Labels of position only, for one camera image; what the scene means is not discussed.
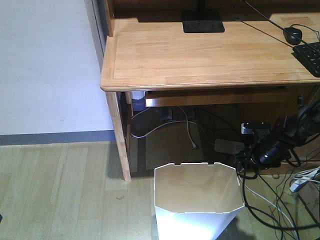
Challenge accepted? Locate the white cable under desk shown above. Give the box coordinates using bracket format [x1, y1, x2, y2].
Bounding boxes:
[130, 106, 217, 151]

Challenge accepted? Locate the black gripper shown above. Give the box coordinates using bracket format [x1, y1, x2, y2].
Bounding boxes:
[251, 135, 292, 168]

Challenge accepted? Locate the white power strip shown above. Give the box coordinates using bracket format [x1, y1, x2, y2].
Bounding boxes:
[289, 167, 320, 193]

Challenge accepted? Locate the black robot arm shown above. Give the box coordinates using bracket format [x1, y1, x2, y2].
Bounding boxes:
[250, 99, 320, 170]

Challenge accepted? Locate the wooden desk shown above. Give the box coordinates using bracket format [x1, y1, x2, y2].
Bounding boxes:
[100, 0, 320, 181]

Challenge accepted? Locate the black monitor cable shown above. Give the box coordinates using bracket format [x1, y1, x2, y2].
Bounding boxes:
[241, 0, 320, 48]

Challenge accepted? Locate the black computer monitor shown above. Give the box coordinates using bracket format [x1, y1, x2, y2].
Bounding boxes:
[181, 0, 225, 33]

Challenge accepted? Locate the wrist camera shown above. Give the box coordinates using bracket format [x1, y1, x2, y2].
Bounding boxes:
[241, 122, 271, 135]

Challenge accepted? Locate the black keyboard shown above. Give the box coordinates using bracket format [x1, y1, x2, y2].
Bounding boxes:
[293, 42, 320, 78]

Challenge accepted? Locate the white trash bin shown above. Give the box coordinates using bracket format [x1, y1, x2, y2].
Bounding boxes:
[154, 162, 245, 240]

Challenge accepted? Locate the black computer mouse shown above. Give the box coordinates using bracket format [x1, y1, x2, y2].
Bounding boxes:
[282, 26, 303, 46]

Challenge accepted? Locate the wooden keyboard drawer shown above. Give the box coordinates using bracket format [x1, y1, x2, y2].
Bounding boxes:
[145, 86, 296, 107]

